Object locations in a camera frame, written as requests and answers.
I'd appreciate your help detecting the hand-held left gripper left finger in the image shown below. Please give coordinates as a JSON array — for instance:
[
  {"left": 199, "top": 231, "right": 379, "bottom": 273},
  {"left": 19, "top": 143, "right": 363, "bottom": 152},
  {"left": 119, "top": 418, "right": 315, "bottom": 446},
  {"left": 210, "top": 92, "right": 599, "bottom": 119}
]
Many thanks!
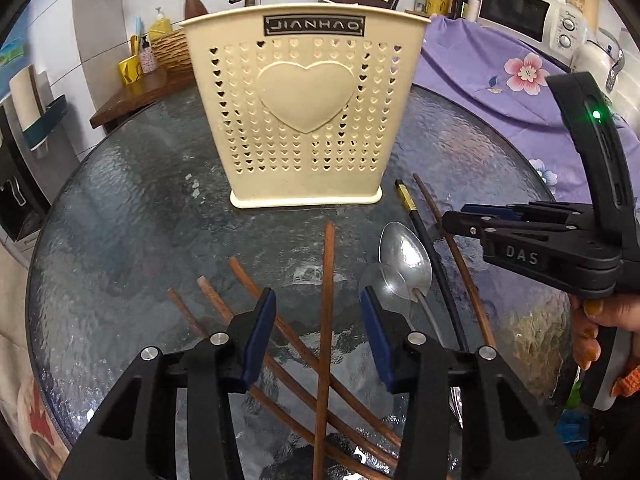
[{"left": 59, "top": 287, "right": 277, "bottom": 480}]

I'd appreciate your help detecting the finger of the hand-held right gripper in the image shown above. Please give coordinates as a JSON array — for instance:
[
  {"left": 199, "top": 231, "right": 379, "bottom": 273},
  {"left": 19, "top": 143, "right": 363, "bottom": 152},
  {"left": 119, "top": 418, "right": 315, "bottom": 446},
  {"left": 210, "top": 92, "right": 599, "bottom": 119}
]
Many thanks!
[
  {"left": 461, "top": 202, "right": 596, "bottom": 225},
  {"left": 442, "top": 210, "right": 621, "bottom": 257}
]

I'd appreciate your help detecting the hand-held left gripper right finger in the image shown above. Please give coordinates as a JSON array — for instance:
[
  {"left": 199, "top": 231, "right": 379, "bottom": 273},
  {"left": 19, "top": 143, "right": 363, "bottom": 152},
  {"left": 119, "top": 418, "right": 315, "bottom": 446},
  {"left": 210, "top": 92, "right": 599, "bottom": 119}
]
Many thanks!
[{"left": 359, "top": 285, "right": 583, "bottom": 480}]

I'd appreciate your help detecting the small metal spoon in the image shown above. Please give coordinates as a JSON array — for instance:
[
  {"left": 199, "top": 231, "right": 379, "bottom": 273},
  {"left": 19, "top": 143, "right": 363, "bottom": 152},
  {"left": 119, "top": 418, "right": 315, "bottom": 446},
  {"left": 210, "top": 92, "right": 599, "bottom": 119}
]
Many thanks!
[{"left": 357, "top": 263, "right": 415, "bottom": 318}]

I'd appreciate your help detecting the black chopstick with gold band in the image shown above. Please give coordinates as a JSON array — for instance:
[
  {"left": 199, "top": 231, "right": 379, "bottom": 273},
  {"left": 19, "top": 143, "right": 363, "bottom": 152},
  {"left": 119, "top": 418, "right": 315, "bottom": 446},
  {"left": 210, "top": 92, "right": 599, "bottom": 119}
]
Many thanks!
[{"left": 395, "top": 179, "right": 470, "bottom": 353}]

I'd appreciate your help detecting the large metal spoon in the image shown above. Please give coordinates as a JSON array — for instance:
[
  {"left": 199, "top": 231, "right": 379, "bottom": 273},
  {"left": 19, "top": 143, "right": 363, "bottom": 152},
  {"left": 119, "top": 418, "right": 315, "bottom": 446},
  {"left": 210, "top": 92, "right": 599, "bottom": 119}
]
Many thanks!
[{"left": 379, "top": 221, "right": 446, "bottom": 346}]

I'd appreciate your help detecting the cream plastic utensil holder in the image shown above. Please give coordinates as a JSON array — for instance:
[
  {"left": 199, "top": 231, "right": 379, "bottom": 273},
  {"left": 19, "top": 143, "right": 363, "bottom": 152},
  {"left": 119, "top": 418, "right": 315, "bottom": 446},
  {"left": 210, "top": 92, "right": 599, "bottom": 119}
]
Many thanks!
[{"left": 179, "top": 2, "right": 432, "bottom": 209}]

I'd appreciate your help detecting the person's right hand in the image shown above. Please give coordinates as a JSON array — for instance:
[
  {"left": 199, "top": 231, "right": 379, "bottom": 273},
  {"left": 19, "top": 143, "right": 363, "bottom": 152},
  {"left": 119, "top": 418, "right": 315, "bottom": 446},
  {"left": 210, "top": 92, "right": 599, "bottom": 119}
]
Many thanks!
[{"left": 570, "top": 292, "right": 640, "bottom": 376}]

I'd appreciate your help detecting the white electric kettle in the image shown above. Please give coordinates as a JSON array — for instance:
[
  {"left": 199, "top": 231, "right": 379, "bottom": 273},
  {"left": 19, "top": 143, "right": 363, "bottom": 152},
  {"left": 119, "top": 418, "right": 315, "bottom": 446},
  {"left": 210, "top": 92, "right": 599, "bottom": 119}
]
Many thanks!
[{"left": 570, "top": 27, "right": 626, "bottom": 86}]

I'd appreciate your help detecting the purple floral cloth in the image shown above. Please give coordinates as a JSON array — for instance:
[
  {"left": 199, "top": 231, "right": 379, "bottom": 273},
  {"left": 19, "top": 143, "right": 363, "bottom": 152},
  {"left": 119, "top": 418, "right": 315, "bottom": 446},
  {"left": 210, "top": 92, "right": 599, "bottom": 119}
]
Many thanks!
[{"left": 410, "top": 14, "right": 640, "bottom": 211}]

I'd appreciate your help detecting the white microwave oven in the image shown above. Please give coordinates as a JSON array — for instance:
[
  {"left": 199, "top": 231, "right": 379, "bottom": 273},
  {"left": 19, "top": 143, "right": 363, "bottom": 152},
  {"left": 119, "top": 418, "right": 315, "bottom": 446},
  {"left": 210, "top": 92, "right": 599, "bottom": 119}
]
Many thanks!
[{"left": 477, "top": 0, "right": 588, "bottom": 56}]

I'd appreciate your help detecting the round glass table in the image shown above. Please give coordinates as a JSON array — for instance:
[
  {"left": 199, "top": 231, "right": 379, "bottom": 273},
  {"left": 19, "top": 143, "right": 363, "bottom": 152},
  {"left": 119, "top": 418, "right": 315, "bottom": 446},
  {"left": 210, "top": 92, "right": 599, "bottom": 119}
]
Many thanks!
[{"left": 25, "top": 82, "right": 576, "bottom": 480}]

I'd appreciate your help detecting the dark wooden side table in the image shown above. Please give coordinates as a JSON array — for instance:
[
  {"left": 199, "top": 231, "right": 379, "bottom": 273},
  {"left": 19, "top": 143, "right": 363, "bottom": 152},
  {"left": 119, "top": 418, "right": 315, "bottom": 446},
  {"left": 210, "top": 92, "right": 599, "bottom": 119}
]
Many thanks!
[{"left": 90, "top": 67, "right": 196, "bottom": 133}]

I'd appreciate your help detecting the grey water dispenser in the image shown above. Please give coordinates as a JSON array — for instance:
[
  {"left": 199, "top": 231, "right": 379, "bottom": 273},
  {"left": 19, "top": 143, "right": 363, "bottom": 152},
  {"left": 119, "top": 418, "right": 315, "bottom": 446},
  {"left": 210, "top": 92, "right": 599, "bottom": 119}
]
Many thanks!
[{"left": 0, "top": 105, "right": 51, "bottom": 243}]

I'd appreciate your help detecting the yellow mug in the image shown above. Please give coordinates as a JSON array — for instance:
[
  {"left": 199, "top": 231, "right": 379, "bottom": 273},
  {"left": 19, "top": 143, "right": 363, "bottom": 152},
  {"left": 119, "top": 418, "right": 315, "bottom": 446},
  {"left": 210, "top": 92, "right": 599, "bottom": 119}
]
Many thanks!
[{"left": 118, "top": 55, "right": 146, "bottom": 89}]

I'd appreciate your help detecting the wicker basket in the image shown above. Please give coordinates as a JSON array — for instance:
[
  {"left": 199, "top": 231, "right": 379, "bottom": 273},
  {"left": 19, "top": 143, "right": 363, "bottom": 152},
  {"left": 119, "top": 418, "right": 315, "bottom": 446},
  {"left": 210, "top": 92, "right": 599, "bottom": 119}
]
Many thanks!
[{"left": 150, "top": 29, "right": 193, "bottom": 68}]

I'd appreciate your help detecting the teal cup holder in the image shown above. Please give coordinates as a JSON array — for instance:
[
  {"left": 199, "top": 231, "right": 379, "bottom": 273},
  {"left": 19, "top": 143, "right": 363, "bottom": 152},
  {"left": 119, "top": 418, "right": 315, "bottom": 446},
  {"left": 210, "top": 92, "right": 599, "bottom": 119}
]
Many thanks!
[{"left": 25, "top": 95, "right": 68, "bottom": 153}]

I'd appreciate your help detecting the small pink bottle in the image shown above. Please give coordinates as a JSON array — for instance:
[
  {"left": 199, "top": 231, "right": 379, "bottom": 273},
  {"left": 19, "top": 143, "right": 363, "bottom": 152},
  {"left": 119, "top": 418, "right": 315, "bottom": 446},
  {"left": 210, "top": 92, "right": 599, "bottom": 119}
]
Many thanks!
[{"left": 139, "top": 35, "right": 158, "bottom": 75}]

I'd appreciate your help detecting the yellow soap pump bottle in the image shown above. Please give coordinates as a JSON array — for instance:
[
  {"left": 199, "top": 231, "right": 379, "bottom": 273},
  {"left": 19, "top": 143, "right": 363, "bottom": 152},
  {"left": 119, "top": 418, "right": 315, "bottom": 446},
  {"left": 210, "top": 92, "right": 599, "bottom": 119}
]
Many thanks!
[{"left": 149, "top": 6, "right": 173, "bottom": 38}]

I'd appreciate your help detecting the white paper cup tube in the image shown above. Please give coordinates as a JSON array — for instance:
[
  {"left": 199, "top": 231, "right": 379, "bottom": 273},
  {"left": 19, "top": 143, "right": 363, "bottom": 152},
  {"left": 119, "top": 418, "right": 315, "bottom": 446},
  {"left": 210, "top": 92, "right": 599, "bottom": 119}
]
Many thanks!
[{"left": 10, "top": 65, "right": 51, "bottom": 126}]

